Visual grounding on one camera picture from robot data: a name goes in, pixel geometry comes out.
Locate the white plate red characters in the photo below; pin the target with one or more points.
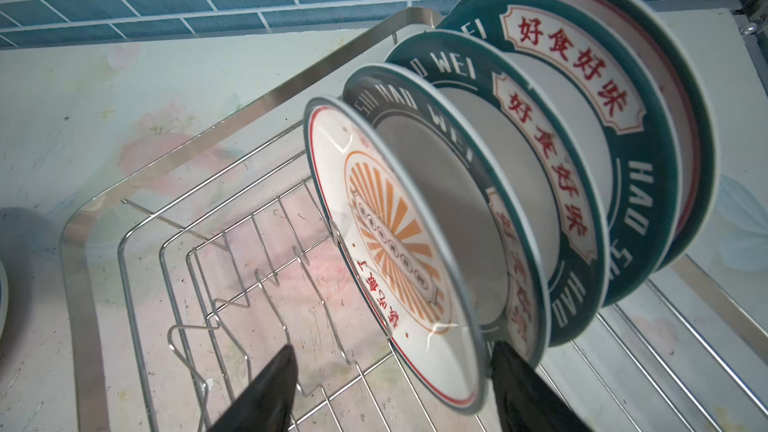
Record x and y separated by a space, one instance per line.
4 297

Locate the white plate orange sunburst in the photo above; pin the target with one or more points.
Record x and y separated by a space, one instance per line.
396 252

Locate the metal wire dish rack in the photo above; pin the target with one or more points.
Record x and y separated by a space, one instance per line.
185 278

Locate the plate in rack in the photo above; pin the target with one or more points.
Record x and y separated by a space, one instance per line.
478 211
545 167
610 103

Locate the small red rimmed white plate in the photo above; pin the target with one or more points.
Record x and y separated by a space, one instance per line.
671 67

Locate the rear plate in rack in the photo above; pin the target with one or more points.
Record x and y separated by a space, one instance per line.
610 103

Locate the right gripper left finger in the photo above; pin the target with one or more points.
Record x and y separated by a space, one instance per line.
266 403

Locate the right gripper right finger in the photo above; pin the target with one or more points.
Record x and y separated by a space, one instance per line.
524 401

